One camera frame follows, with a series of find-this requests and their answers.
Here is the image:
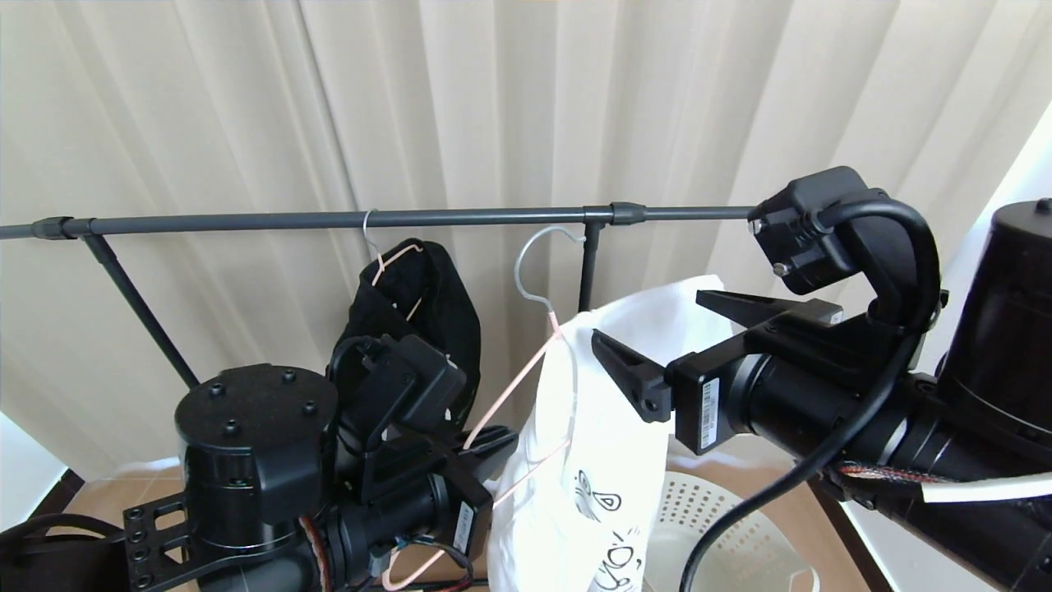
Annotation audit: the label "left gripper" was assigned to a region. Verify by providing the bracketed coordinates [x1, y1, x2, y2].
[329, 426, 519, 572]

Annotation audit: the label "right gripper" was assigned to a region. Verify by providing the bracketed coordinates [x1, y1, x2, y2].
[592, 289, 905, 456]

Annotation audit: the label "white shirt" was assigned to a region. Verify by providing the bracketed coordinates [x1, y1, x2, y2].
[487, 275, 734, 592]

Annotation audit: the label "black shorts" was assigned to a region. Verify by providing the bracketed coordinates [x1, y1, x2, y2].
[332, 239, 484, 430]

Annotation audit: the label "pink clothes hanger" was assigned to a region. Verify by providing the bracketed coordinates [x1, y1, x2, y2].
[361, 209, 426, 323]
[381, 225, 588, 592]

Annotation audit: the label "white laundry basket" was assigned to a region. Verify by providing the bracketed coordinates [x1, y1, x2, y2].
[648, 470, 823, 592]

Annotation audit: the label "black clothes rack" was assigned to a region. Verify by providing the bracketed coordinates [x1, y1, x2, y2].
[0, 201, 762, 390]

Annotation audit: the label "beige curtain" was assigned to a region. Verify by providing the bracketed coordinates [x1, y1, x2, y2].
[0, 0, 1052, 488]

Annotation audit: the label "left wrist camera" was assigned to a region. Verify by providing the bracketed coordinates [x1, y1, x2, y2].
[329, 333, 468, 450]

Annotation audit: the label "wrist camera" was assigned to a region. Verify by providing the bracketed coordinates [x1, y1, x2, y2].
[748, 166, 943, 335]
[329, 333, 468, 450]

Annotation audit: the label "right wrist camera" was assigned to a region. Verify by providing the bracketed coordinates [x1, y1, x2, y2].
[748, 166, 943, 335]

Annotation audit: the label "black cable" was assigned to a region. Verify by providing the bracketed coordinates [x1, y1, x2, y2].
[0, 513, 126, 570]
[679, 197, 943, 592]

